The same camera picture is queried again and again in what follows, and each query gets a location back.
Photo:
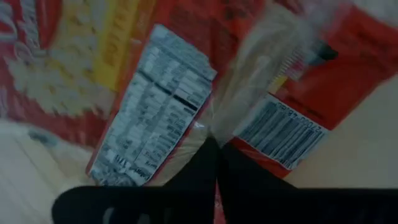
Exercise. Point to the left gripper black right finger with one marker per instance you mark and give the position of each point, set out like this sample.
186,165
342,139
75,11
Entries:
264,202

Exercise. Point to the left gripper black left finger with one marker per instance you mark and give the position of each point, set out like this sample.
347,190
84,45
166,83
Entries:
186,199

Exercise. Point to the red popcorn bag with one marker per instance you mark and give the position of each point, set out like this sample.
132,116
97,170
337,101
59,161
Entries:
155,109

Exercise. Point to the popcorn bag with popcorn picture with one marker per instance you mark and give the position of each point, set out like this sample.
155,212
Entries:
46,62

